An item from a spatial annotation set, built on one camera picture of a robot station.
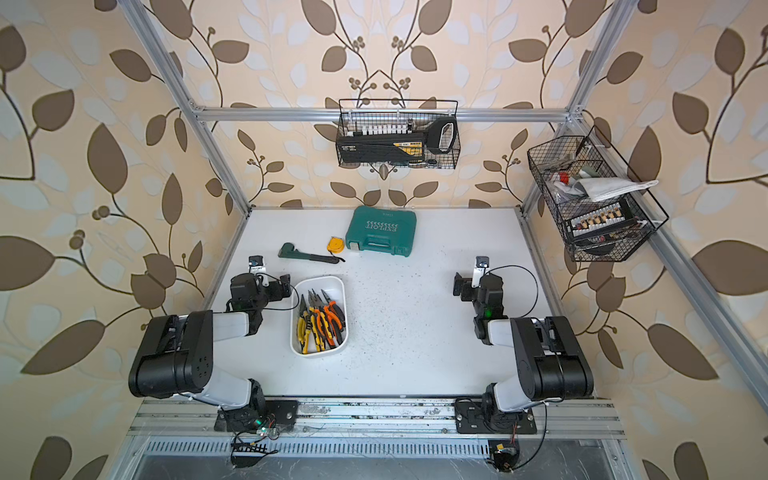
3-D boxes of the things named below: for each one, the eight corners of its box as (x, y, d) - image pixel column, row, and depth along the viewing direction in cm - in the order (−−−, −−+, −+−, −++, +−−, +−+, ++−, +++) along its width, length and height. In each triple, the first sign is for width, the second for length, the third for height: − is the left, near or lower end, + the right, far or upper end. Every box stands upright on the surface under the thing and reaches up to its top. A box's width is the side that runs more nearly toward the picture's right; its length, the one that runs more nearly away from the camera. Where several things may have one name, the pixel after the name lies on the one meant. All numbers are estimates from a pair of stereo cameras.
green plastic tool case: (345, 256, 108) (343, 248, 104) (351, 215, 122) (349, 206, 117) (417, 256, 108) (417, 248, 104) (414, 215, 121) (415, 206, 117)
